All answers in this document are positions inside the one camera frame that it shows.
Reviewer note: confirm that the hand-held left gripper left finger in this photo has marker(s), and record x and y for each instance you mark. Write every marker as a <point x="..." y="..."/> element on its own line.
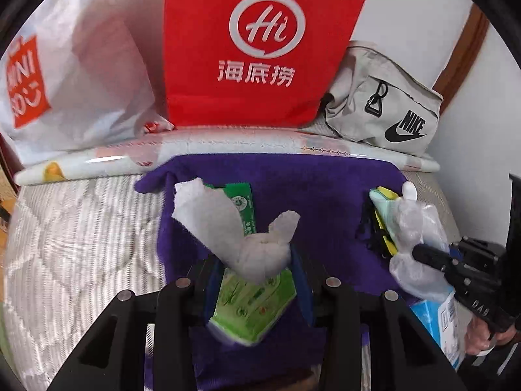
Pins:
<point x="208" y="297"/>

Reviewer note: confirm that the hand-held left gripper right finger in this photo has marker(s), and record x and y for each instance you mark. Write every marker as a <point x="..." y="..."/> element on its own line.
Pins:
<point x="303" y="293"/>

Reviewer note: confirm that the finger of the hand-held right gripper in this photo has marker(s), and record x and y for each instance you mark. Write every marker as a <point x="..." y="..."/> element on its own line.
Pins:
<point x="431" y="257"/>

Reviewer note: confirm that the clear plastic bag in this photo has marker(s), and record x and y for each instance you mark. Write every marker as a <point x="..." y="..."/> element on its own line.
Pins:
<point x="415" y="228"/>

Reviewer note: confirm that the light green tissue pack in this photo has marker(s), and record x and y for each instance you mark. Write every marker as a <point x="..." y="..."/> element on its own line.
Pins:
<point x="248" y="309"/>

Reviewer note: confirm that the white felt fabric piece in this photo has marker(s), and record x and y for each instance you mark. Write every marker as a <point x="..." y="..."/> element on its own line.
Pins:
<point x="252" y="256"/>

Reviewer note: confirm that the blue tissue pack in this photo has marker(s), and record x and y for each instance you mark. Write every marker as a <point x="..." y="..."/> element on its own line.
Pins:
<point x="431" y="321"/>

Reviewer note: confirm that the dark green packet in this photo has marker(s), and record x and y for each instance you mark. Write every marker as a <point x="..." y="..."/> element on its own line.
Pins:
<point x="240" y="203"/>

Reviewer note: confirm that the purple towel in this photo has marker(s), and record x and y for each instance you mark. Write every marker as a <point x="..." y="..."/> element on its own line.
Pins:
<point x="325" y="195"/>

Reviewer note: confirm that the person's right forearm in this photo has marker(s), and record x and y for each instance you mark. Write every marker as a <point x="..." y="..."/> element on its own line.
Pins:
<point x="500" y="358"/>

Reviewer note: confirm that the person's right hand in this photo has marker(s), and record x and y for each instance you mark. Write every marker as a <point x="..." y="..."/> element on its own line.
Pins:
<point x="478" y="336"/>

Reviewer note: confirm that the teal cloth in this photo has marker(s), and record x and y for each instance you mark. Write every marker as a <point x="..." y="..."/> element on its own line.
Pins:
<point x="382" y="201"/>

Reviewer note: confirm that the patterned rolled mat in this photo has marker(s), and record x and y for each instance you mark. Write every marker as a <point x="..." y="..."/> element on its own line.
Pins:
<point x="244" y="142"/>

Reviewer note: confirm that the grey waist bag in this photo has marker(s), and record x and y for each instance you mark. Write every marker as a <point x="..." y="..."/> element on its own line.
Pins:
<point x="354" y="89"/>

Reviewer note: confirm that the red paper bag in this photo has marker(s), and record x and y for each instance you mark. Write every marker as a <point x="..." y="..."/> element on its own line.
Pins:
<point x="195" y="69"/>

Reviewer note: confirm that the white plastic bag orange label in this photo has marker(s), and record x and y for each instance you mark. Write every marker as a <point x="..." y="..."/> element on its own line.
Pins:
<point x="93" y="69"/>

